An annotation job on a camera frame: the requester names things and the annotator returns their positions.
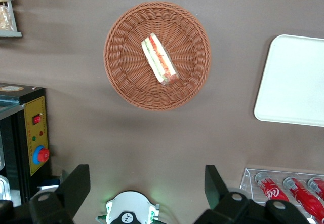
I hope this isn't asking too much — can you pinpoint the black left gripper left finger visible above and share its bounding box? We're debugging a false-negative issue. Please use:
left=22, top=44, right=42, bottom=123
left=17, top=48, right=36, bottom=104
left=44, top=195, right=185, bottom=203
left=29, top=164, right=91, bottom=224

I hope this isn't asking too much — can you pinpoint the cream plastic serving tray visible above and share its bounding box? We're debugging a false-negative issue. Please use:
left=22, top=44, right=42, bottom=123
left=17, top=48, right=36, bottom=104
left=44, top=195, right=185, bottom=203
left=254, top=34, right=324, bottom=128

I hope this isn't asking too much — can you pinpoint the tray of packaged snacks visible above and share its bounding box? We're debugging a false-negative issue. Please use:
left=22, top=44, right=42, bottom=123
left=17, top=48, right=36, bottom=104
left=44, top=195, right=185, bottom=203
left=0, top=0, right=23, bottom=38

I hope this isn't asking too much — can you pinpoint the triangle sandwich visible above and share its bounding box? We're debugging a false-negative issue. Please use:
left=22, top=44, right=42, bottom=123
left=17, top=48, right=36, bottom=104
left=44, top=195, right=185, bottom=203
left=141, top=32, right=180, bottom=85

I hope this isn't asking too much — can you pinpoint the clear acrylic bottle rack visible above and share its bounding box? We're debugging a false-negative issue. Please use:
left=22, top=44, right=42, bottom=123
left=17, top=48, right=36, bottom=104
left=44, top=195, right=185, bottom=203
left=239, top=167, right=324, bottom=224

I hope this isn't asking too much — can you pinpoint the red cola bottle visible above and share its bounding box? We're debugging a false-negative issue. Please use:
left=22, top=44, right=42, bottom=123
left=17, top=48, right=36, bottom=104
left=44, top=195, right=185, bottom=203
left=307, top=177, right=324, bottom=201
left=254, top=171, right=290, bottom=205
left=282, top=176, right=324, bottom=223

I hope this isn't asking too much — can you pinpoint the black food warmer yellow panel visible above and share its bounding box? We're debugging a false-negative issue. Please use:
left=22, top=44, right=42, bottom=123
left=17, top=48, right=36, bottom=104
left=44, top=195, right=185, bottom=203
left=0, top=82, right=63, bottom=207

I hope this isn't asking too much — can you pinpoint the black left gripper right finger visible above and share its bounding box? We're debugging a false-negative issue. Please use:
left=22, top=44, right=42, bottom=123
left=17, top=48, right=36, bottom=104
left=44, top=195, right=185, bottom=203
left=194, top=165, right=252, bottom=224

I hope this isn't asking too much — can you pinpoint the steel warmer pan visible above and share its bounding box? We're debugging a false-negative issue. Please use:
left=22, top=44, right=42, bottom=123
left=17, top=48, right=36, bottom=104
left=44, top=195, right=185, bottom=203
left=0, top=175, right=12, bottom=201

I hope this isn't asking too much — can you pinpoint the brown round wicker basket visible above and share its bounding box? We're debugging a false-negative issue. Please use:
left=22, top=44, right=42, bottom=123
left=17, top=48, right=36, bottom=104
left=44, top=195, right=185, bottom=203
left=103, top=1, right=212, bottom=111

